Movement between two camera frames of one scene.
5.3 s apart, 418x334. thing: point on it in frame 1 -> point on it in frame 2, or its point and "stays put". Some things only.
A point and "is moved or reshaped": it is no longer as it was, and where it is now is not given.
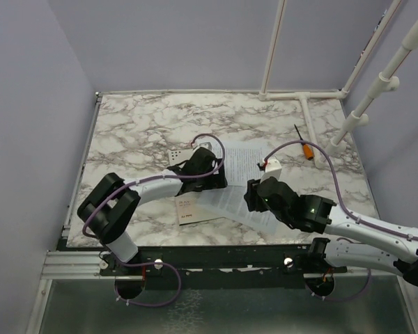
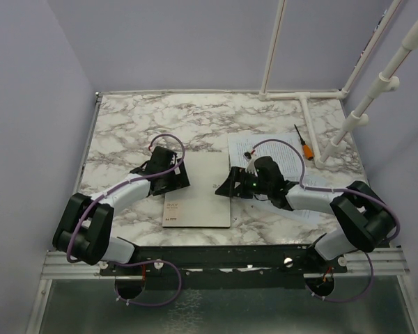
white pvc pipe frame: (387, 83) stays put
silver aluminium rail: (73, 264) stays put
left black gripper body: (213, 181) -> (173, 181)
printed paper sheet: (234, 198) -> (312, 181)
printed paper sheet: (242, 160) is moved or reshaped
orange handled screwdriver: (308, 149) stays put
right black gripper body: (256, 202) -> (258, 187)
